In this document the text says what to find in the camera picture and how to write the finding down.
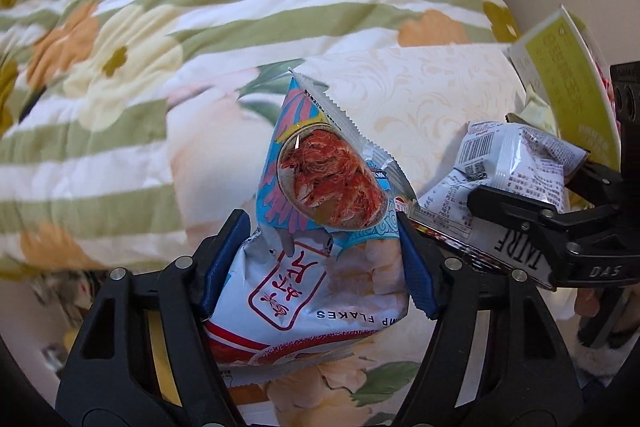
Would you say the yellow white snack bag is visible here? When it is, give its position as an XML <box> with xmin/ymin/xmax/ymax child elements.
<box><xmin>409</xmin><ymin>121</ymin><xmax>589</xmax><ymax>289</ymax></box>

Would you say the shrimp flakes snack bag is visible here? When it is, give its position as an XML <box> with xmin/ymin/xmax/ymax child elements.
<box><xmin>204</xmin><ymin>72</ymin><xmax>412</xmax><ymax>387</ymax></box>

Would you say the person's right hand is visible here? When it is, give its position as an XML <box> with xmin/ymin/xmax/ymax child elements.
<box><xmin>572</xmin><ymin>283</ymin><xmax>640</xmax><ymax>350</ymax></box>

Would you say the green cardboard box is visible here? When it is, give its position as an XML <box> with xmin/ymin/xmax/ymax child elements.
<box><xmin>506</xmin><ymin>6</ymin><xmax>622</xmax><ymax>171</ymax></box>

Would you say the floral striped green quilt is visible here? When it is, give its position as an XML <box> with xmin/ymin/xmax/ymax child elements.
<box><xmin>1</xmin><ymin>0</ymin><xmax>518</xmax><ymax>279</ymax></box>

